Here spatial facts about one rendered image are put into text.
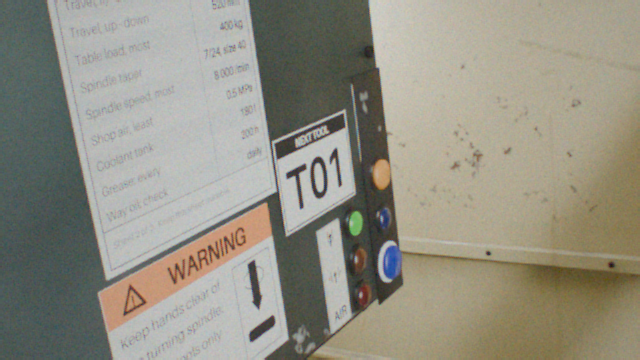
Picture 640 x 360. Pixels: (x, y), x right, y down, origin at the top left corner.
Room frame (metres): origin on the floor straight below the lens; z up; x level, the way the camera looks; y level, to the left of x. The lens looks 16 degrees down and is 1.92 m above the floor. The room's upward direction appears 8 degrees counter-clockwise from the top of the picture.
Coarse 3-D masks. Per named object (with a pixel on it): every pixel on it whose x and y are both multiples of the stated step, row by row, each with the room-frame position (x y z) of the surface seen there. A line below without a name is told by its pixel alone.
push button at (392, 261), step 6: (390, 246) 0.66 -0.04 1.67; (396, 246) 0.66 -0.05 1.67; (384, 252) 0.65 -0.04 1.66; (390, 252) 0.65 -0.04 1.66; (396, 252) 0.66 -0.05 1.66; (384, 258) 0.65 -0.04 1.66; (390, 258) 0.65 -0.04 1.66; (396, 258) 0.66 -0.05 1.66; (384, 264) 0.65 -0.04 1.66; (390, 264) 0.65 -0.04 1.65; (396, 264) 0.66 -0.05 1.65; (384, 270) 0.65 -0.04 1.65; (390, 270) 0.65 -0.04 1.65; (396, 270) 0.66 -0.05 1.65; (390, 276) 0.65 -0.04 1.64; (396, 276) 0.66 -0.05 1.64
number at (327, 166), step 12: (336, 144) 0.61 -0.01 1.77; (312, 156) 0.58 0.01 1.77; (324, 156) 0.60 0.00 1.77; (336, 156) 0.61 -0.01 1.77; (312, 168) 0.58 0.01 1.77; (324, 168) 0.60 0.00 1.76; (336, 168) 0.61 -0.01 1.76; (312, 180) 0.58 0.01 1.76; (324, 180) 0.59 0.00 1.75; (336, 180) 0.61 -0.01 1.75; (348, 180) 0.62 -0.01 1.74; (312, 192) 0.58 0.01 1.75; (324, 192) 0.59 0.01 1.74; (336, 192) 0.61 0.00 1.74
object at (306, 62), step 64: (0, 0) 0.39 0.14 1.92; (256, 0) 0.55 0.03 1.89; (320, 0) 0.62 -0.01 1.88; (0, 64) 0.38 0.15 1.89; (320, 64) 0.61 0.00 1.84; (0, 128) 0.38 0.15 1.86; (64, 128) 0.41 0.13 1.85; (0, 192) 0.37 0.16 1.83; (64, 192) 0.40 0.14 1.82; (0, 256) 0.36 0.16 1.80; (64, 256) 0.39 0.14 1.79; (0, 320) 0.36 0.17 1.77; (64, 320) 0.39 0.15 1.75; (320, 320) 0.57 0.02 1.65
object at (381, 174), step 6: (378, 162) 0.65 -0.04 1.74; (384, 162) 0.66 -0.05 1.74; (378, 168) 0.65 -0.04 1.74; (384, 168) 0.66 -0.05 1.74; (378, 174) 0.65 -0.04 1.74; (384, 174) 0.65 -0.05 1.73; (378, 180) 0.65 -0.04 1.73; (384, 180) 0.65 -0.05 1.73; (378, 186) 0.65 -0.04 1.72; (384, 186) 0.66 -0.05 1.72
